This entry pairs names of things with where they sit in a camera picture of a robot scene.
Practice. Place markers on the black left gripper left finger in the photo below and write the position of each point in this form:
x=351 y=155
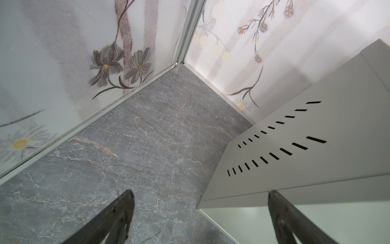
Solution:
x=110 y=226

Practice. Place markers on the grey metal cabinet box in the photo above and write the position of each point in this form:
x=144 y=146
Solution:
x=327 y=151

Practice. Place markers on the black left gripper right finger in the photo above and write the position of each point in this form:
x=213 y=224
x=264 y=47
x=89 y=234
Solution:
x=291 y=224

